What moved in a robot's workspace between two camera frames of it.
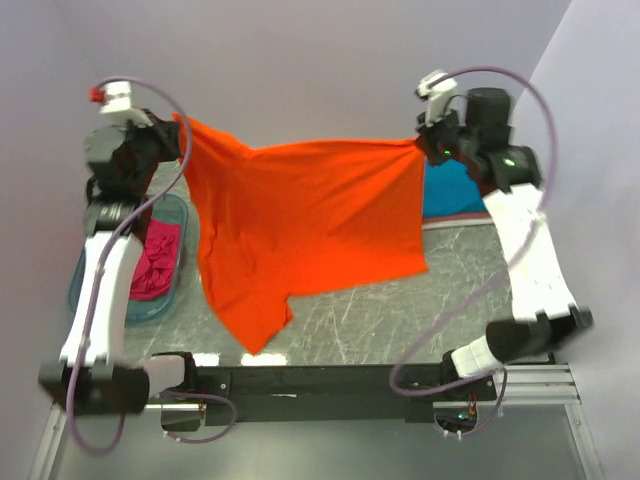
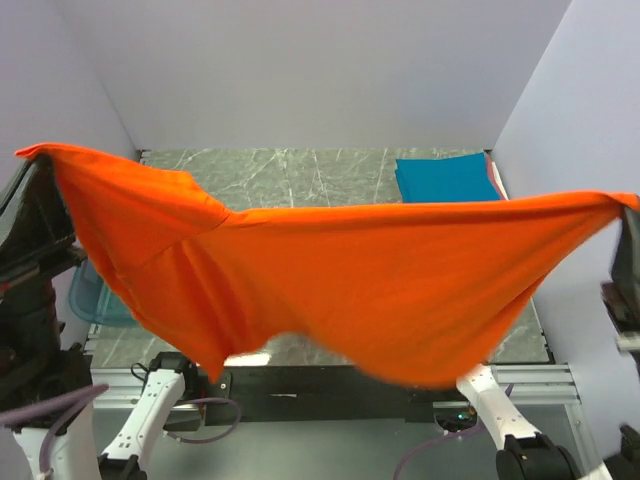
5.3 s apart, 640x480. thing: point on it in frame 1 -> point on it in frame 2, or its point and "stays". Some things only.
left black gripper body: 150,145 -> 27,261
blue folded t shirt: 449,189 stays
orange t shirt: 288,221 -> 438,293
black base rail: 314,395 stays
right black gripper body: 445,139 -> 623,295
